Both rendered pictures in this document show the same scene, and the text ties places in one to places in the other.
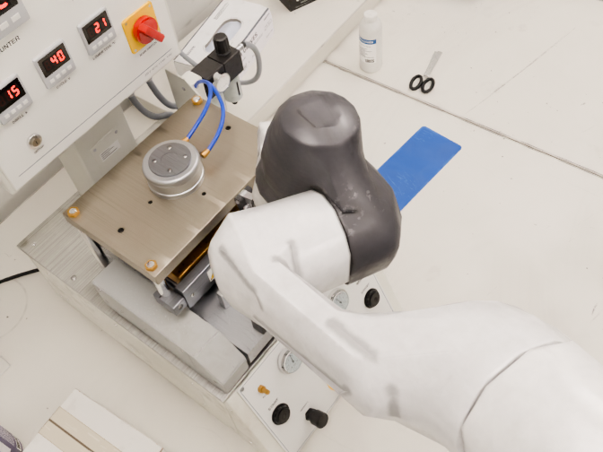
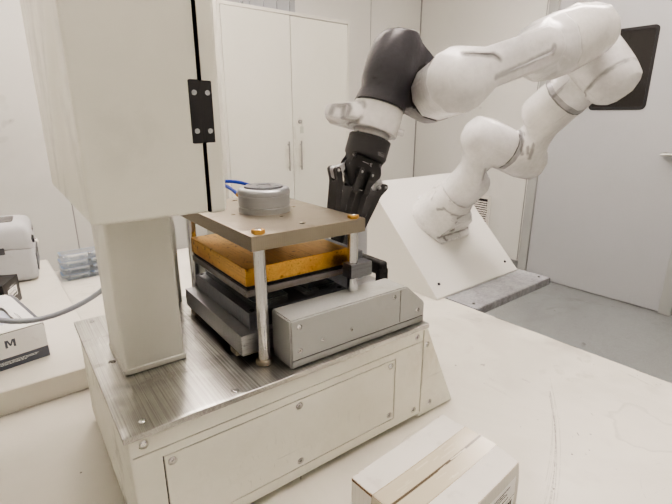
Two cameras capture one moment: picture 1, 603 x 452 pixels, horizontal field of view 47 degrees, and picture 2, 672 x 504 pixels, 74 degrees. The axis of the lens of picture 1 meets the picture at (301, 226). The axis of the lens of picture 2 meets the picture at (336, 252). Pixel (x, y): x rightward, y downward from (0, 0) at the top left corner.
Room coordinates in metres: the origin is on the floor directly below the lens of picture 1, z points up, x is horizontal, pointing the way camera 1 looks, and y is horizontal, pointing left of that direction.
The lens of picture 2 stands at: (0.42, 0.82, 1.25)
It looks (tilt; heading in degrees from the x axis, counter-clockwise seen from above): 17 degrees down; 279
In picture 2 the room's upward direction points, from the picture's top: straight up
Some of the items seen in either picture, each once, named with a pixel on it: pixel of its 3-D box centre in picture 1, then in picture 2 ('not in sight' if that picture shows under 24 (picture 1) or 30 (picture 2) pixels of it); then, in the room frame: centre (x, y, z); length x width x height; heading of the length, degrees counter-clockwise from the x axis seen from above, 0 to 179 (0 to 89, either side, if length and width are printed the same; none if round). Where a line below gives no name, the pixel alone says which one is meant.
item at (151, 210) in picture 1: (174, 169); (241, 227); (0.67, 0.17, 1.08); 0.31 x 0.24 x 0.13; 135
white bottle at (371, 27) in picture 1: (371, 40); not in sight; (1.18, -0.21, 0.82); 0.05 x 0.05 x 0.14
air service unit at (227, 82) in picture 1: (221, 81); not in sight; (0.88, 0.10, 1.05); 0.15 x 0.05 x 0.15; 135
